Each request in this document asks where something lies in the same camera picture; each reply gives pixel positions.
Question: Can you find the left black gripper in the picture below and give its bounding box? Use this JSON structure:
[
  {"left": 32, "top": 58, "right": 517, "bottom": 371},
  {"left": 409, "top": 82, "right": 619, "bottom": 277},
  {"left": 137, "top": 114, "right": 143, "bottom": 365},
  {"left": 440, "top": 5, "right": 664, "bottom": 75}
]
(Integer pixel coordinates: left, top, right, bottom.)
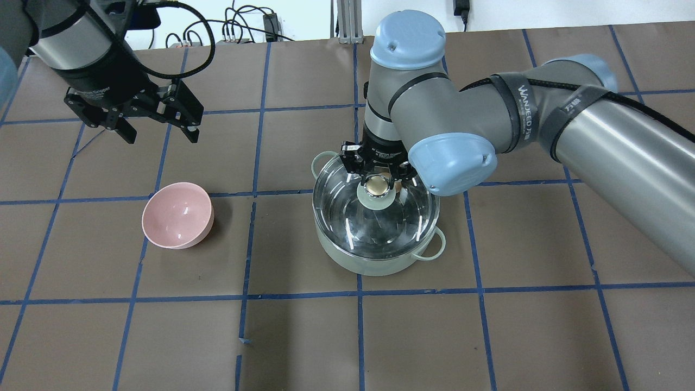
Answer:
[{"left": 63, "top": 52, "right": 204, "bottom": 144}]

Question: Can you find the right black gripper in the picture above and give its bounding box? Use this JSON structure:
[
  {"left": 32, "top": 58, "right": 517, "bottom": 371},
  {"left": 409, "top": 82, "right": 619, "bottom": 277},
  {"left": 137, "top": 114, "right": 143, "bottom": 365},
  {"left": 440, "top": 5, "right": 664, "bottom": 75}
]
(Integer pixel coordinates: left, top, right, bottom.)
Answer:
[{"left": 340, "top": 136, "right": 418, "bottom": 192}]

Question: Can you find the glass pot lid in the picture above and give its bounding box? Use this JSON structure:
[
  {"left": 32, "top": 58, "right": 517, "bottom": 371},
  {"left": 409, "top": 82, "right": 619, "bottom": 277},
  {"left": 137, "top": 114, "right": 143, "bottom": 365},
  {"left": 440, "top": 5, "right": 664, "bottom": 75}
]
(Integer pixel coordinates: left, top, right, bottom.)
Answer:
[{"left": 313, "top": 156, "right": 439, "bottom": 261}]

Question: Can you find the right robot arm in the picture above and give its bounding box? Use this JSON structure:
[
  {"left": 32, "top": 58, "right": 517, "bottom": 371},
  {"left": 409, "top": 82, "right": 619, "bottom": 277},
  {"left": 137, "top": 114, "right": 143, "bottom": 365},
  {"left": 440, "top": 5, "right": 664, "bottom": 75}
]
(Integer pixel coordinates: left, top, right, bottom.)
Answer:
[{"left": 339, "top": 10, "right": 694, "bottom": 273}]

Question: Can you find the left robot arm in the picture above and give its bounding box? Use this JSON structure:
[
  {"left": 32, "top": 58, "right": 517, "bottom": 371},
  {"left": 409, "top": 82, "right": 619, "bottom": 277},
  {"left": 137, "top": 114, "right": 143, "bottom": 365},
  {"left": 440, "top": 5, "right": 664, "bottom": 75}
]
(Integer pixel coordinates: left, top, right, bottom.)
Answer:
[{"left": 2, "top": 1, "right": 216, "bottom": 144}]

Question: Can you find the pink bowl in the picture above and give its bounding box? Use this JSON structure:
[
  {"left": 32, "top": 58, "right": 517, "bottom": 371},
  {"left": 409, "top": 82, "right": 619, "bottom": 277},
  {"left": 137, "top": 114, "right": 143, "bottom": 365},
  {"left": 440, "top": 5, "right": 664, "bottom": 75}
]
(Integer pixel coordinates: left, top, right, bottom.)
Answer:
[{"left": 141, "top": 181, "right": 215, "bottom": 250}]

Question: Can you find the aluminium frame post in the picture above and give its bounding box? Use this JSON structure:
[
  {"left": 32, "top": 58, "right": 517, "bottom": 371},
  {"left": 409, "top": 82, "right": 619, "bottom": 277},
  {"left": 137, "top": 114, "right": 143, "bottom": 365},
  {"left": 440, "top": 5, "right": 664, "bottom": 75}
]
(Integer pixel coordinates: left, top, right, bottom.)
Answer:
[{"left": 332, "top": 1, "right": 363, "bottom": 45}]

